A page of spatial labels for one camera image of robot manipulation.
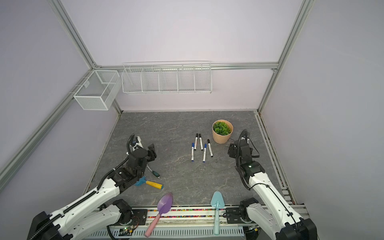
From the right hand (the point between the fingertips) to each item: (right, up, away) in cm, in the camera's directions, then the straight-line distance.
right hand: (240, 147), depth 82 cm
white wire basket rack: (-44, +44, +17) cm, 64 cm away
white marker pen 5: (-19, -6, +14) cm, 24 cm away
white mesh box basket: (-88, +34, +14) cm, 95 cm away
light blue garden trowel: (-13, -27, -5) cm, 31 cm away
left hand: (-50, 0, -2) cm, 50 cm away
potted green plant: (-8, +9, +12) cm, 17 cm away
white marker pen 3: (-15, -3, +17) cm, 23 cm away
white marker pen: (-21, 0, +20) cm, 29 cm away
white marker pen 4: (-27, -5, +15) cm, 31 cm away
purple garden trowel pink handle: (-41, -30, -4) cm, 51 cm away
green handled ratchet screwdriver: (-49, -16, +5) cm, 51 cm away
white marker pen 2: (-25, +1, +20) cm, 32 cm away
